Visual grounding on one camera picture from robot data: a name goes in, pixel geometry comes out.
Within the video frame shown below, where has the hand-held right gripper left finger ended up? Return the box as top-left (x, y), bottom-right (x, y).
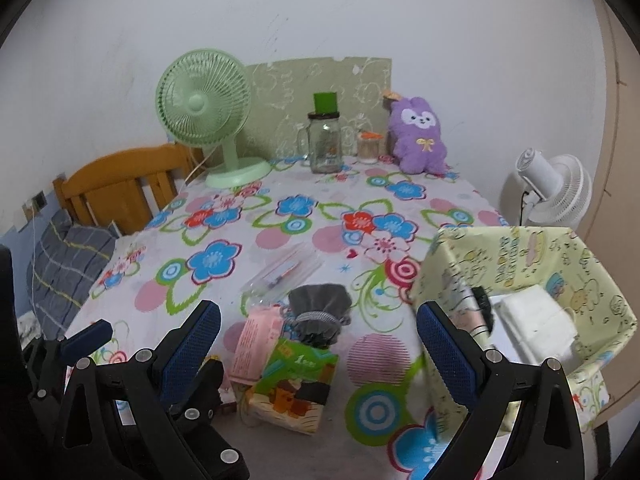
top-left (52, 300), bottom-right (222, 480)

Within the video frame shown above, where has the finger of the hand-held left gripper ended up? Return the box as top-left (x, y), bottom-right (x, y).
top-left (165, 358), bottom-right (251, 480)
top-left (27, 319), bottom-right (113, 411)

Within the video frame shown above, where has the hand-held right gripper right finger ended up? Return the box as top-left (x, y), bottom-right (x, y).
top-left (416, 301), bottom-right (596, 480)

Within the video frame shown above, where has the pink packet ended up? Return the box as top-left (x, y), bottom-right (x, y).
top-left (227, 306), bottom-right (287, 385)

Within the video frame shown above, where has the cartoon print tissue pack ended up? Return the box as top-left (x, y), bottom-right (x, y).
top-left (247, 337), bottom-right (340, 435)

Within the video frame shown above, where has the clear plastic packet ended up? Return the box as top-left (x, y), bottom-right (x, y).
top-left (240, 242), bottom-right (325, 306)

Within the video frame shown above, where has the grey drawstring pouch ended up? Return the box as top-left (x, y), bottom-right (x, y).
top-left (285, 283), bottom-right (353, 348)

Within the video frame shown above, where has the yellow fabric storage bin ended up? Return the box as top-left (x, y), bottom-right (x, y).
top-left (410, 225), bottom-right (638, 431)

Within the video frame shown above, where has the small black item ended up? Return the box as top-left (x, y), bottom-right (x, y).
top-left (470, 286), bottom-right (496, 333)

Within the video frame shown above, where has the white patterned cloth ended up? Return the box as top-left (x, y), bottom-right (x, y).
top-left (16, 312), bottom-right (45, 348)

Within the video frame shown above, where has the grey plaid bedding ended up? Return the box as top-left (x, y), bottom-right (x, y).
top-left (27, 210), bottom-right (118, 341)

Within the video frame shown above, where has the white folded cloth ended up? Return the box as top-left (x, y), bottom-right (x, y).
top-left (487, 284), bottom-right (581, 366)

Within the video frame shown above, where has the floral tablecloth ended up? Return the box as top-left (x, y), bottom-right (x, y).
top-left (65, 152), bottom-right (511, 480)

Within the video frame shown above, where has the white desk fan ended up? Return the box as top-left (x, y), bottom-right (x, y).
top-left (500, 148), bottom-right (593, 231)

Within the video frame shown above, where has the purple plush bunny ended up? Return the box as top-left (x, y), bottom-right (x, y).
top-left (387, 96), bottom-right (449, 176)

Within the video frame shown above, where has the cotton swab jar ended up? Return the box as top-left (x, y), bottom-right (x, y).
top-left (356, 130), bottom-right (383, 165)

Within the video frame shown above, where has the glass jar mug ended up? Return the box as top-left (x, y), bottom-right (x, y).
top-left (296, 112), bottom-right (345, 175)

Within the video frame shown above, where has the green desk fan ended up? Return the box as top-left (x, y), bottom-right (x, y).
top-left (155, 48), bottom-right (272, 190)

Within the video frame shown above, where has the beige wooden door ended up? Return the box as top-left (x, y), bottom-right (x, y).
top-left (590, 0), bottom-right (640, 311)

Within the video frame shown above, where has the white fan cable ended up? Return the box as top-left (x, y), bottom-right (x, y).
top-left (182, 145), bottom-right (223, 188)

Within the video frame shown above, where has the green patterned wall panel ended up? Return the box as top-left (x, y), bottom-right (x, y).
top-left (235, 56), bottom-right (393, 161)

